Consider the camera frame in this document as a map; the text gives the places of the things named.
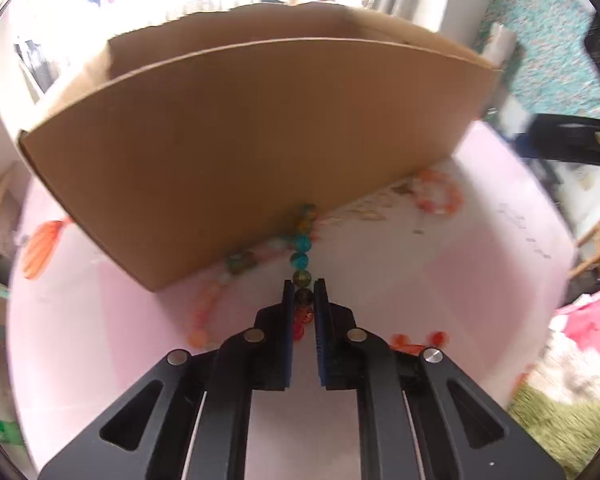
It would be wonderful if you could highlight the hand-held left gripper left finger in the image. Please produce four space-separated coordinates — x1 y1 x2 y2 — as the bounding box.
37 280 295 480

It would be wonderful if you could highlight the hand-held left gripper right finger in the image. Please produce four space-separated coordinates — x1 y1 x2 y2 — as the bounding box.
316 278 566 480

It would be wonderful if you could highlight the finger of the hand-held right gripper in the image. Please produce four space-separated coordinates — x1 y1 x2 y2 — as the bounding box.
527 114 600 167

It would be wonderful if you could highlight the multicolour bead bracelet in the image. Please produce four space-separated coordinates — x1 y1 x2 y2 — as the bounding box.
187 202 326 351

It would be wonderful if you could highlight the orange pink bead bracelet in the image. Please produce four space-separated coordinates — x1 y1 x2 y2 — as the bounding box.
410 170 466 216

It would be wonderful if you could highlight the brown cardboard box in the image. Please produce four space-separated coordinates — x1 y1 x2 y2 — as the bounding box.
17 2 503 292

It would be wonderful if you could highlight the rolled printed poster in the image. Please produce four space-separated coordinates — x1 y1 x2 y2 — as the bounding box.
482 22 518 68

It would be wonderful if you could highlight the wooden chair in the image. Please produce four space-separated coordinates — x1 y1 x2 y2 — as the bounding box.
570 210 600 286

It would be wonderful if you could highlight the pink cloth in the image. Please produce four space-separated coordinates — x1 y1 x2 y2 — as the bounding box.
554 294 600 357

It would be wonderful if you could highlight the white fleece blanket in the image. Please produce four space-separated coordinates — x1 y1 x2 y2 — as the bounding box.
520 339 600 402

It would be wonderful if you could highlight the green fleece clothing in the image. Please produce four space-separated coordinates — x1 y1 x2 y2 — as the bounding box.
509 384 600 477

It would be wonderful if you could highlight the small open cardboard box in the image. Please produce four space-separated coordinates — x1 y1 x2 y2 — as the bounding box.
0 159 22 242

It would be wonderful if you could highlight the teal patterned wall cloth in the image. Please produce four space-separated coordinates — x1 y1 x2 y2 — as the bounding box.
480 0 600 116

